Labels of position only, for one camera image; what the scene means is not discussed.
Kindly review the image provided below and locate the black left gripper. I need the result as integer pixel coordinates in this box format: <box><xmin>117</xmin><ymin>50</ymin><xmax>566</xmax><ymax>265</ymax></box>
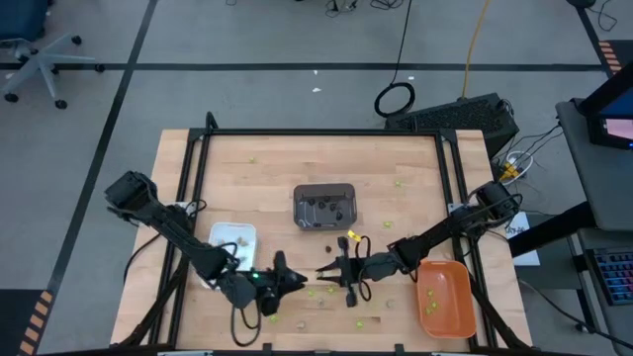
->
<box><xmin>246</xmin><ymin>250</ymin><xmax>309</xmax><ymax>316</ymax></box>

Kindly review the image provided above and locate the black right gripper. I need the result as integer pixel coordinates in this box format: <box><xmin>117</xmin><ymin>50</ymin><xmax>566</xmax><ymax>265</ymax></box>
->
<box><xmin>316</xmin><ymin>235</ymin><xmax>377</xmax><ymax>309</ymax></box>

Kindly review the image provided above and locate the grey translucent plastic bin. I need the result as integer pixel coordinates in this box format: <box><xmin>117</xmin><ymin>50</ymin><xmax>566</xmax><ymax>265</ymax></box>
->
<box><xmin>293</xmin><ymin>183</ymin><xmax>359</xmax><ymax>232</ymax></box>

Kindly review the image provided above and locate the white plastic bin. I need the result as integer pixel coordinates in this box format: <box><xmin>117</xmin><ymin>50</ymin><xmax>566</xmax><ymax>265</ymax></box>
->
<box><xmin>200</xmin><ymin>222</ymin><xmax>259</xmax><ymax>291</ymax></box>

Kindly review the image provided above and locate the orange plastic bin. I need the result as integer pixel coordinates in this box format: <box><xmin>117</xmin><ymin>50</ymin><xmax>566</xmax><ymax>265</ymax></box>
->
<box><xmin>416</xmin><ymin>259</ymin><xmax>477</xmax><ymax>340</ymax></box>

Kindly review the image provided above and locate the white paper sheet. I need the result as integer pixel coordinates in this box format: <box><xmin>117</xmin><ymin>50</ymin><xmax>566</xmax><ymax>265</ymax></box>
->
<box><xmin>503</xmin><ymin>212</ymin><xmax>541</xmax><ymax>268</ymax></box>

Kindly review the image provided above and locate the black computer tower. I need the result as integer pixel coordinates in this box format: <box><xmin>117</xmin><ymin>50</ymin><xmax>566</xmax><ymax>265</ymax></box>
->
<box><xmin>384</xmin><ymin>92</ymin><xmax>520</xmax><ymax>159</ymax></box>

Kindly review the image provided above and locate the white and yellow power strip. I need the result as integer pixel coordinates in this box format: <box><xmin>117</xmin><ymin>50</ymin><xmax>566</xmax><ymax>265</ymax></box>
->
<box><xmin>497</xmin><ymin>150</ymin><xmax>535</xmax><ymax>188</ymax></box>

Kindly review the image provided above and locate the black desk leg beam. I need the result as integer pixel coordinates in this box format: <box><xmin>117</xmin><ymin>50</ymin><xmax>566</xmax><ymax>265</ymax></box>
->
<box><xmin>508</xmin><ymin>200</ymin><xmax>597</xmax><ymax>258</ymax></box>

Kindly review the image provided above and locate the backlit computer keyboard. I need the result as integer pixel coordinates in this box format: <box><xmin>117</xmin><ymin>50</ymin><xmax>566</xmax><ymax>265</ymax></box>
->
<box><xmin>588</xmin><ymin>245</ymin><xmax>633</xmax><ymax>307</ymax></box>

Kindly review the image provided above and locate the grey desk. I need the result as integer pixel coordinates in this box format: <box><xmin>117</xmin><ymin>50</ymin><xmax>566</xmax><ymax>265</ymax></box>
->
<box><xmin>554</xmin><ymin>98</ymin><xmax>633</xmax><ymax>356</ymax></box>

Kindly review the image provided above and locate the black computer monitor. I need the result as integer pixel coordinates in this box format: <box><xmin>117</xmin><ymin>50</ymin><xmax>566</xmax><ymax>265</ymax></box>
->
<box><xmin>576</xmin><ymin>58</ymin><xmax>633</xmax><ymax>150</ymax></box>

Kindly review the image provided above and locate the grey office chair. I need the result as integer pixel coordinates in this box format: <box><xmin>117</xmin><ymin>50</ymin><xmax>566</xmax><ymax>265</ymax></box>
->
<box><xmin>0</xmin><ymin>0</ymin><xmax>106</xmax><ymax>111</ymax></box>

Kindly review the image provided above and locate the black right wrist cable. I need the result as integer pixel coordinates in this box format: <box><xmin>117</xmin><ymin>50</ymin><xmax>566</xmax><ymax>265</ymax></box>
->
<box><xmin>353</xmin><ymin>234</ymin><xmax>373</xmax><ymax>303</ymax></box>

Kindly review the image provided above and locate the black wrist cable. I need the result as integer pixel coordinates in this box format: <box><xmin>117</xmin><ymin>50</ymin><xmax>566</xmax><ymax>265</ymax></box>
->
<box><xmin>230</xmin><ymin>296</ymin><xmax>262</xmax><ymax>347</ymax></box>
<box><xmin>353</xmin><ymin>234</ymin><xmax>373</xmax><ymax>303</ymax></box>

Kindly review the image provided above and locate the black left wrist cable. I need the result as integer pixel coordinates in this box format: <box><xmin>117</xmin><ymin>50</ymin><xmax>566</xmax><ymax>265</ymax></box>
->
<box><xmin>230</xmin><ymin>296</ymin><xmax>262</xmax><ymax>347</ymax></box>

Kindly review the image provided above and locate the black hanging cable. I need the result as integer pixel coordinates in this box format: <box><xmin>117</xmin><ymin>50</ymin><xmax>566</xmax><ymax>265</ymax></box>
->
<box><xmin>373</xmin><ymin>0</ymin><xmax>416</xmax><ymax>119</ymax></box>

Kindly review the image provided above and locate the yellow hanging cable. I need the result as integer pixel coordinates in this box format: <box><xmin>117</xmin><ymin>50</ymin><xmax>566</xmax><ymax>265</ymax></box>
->
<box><xmin>460</xmin><ymin>0</ymin><xmax>492</xmax><ymax>100</ymax></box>

